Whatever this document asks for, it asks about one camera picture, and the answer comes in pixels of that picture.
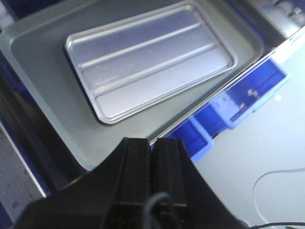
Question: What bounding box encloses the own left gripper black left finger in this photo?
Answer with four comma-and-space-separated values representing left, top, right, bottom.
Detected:
104, 137, 151, 208

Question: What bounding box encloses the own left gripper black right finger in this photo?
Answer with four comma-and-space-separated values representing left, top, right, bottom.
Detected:
151, 138, 187, 208

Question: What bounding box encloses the silver metal tray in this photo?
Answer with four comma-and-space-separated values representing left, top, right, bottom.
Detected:
65, 0, 237, 124

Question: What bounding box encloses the blue bin below shelf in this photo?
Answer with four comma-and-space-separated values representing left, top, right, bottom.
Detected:
164, 61, 289, 163

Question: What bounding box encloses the large grey deep tray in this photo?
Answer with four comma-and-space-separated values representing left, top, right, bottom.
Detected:
0, 0, 265, 172

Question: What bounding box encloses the white cable on floor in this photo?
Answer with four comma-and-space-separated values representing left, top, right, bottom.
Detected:
252, 167, 305, 226

